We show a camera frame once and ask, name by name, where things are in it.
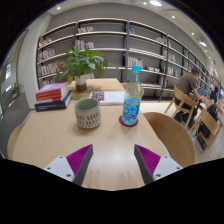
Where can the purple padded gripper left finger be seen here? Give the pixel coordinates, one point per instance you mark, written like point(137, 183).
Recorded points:
point(72, 167)

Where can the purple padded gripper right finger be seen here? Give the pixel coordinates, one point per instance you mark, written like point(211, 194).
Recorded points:
point(152, 166)

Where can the clear blue-capped water bottle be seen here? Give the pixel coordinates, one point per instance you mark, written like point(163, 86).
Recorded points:
point(132, 100)

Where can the wooden chair right near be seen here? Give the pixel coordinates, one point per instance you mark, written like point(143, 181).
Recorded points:
point(174, 136)

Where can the grey-green patterned ceramic cup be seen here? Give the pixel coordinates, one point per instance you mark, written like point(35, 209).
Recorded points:
point(88, 113)

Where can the round red coaster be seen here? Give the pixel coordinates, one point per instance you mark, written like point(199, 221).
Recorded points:
point(127, 124)

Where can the dark blue thick book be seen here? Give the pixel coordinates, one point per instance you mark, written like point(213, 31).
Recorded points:
point(55, 105)

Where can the wooden chair with backpack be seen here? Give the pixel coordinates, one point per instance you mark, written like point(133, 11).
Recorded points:
point(208, 141)

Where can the wooden chair under man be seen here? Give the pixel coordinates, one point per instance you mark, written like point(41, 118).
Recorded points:
point(179, 99)

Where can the seated man brown shirt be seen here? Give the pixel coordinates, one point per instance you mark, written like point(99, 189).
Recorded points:
point(187, 85)

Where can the open white magazine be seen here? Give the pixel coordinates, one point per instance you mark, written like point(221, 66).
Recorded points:
point(108, 97)

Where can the red and pink book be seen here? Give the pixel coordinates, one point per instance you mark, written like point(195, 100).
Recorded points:
point(54, 92)

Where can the black backpack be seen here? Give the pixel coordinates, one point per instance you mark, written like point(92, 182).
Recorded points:
point(208, 125)

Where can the seated person dark blue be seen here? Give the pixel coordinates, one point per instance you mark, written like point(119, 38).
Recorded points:
point(214, 94)

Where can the small plant by window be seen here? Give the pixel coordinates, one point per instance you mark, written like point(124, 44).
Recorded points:
point(15, 90)

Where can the potted green plant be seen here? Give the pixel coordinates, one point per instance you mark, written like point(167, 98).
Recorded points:
point(80, 63)

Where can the grey wall bookshelf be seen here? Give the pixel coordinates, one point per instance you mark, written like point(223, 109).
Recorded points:
point(162, 58)

